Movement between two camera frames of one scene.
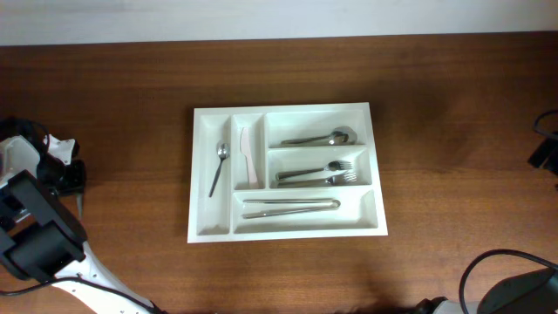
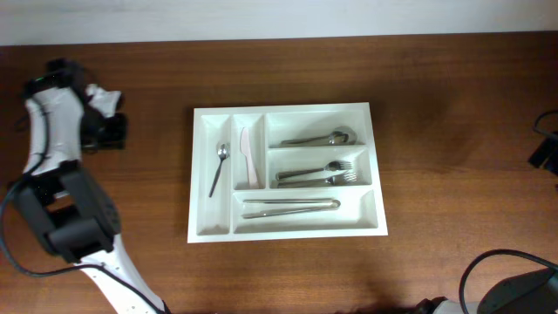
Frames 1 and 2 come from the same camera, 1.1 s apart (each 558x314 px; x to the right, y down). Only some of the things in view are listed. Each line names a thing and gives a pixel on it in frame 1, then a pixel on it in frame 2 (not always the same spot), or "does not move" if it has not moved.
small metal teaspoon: (223, 151) does not move
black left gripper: (78, 184) to (117, 142)
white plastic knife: (246, 151) does not move
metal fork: (332, 166) does not move
